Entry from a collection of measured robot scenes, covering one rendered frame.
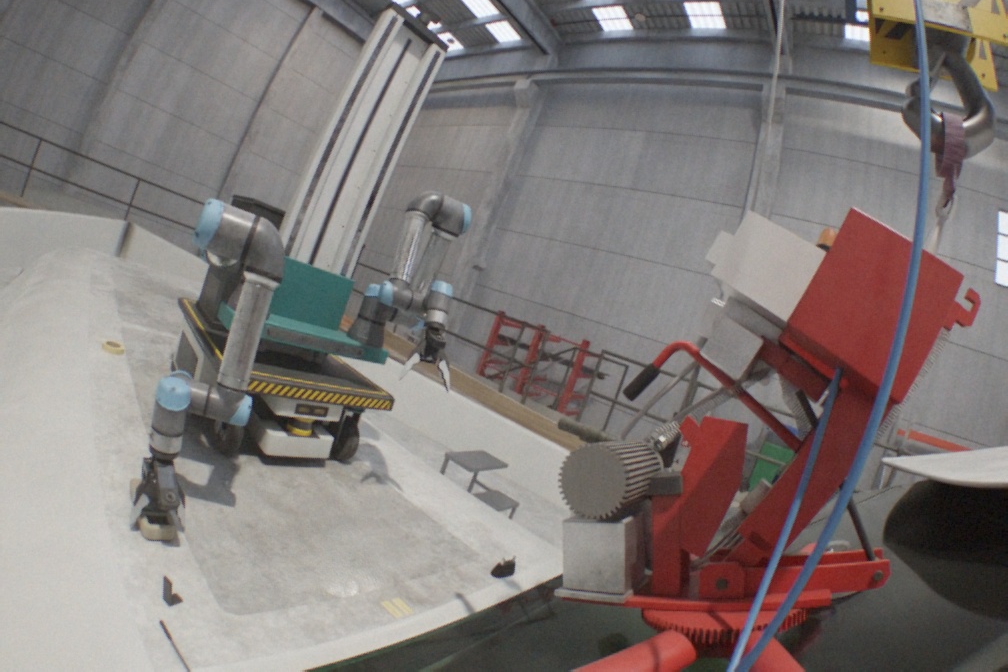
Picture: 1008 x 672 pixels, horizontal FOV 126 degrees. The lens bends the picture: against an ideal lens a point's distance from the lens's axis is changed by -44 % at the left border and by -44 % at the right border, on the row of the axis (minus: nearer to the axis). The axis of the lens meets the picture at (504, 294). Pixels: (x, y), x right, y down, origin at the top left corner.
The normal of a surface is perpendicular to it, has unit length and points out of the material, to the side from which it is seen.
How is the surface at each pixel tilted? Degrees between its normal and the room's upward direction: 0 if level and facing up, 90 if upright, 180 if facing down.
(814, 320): 90
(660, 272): 90
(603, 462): 90
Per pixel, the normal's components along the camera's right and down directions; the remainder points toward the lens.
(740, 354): -0.58, -0.25
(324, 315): 0.73, 0.23
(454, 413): -0.40, -0.19
